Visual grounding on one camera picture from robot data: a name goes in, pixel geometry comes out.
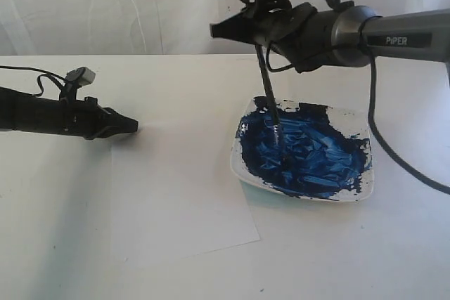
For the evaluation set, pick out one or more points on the white paper sheet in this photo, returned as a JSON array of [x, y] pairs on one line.
[[173, 194]]

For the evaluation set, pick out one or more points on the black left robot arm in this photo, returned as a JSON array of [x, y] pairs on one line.
[[10, 109]]

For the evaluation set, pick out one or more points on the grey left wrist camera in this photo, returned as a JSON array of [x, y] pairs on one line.
[[80, 77]]

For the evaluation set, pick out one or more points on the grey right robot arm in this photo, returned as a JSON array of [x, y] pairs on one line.
[[359, 32]]

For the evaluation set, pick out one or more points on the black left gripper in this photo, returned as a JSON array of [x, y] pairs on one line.
[[80, 118]]

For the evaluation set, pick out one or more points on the black paintbrush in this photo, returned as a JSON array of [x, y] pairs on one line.
[[271, 102]]

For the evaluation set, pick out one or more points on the white plate with blue paint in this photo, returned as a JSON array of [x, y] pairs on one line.
[[328, 148]]

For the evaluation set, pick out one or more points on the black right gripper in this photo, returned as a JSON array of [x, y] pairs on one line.
[[298, 38]]

